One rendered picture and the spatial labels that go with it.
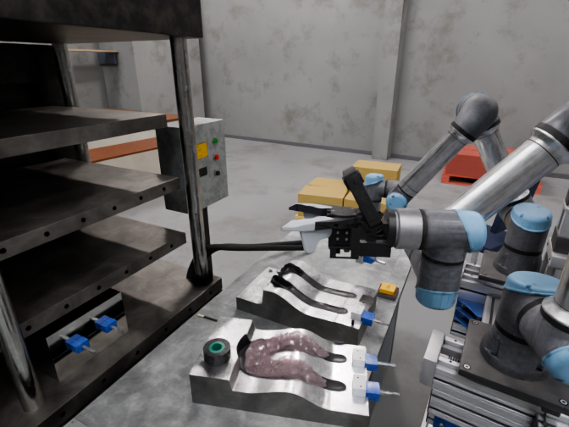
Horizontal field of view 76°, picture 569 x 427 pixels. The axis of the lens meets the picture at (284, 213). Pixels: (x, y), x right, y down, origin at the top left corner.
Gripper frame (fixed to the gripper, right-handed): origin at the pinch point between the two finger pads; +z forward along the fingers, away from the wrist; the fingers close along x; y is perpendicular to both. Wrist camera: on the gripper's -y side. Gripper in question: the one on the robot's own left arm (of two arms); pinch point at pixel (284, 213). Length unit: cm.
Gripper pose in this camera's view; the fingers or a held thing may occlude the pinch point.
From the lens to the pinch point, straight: 67.9
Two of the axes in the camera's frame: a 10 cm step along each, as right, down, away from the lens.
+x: 1.0, -2.5, 9.6
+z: -10.0, -0.3, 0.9
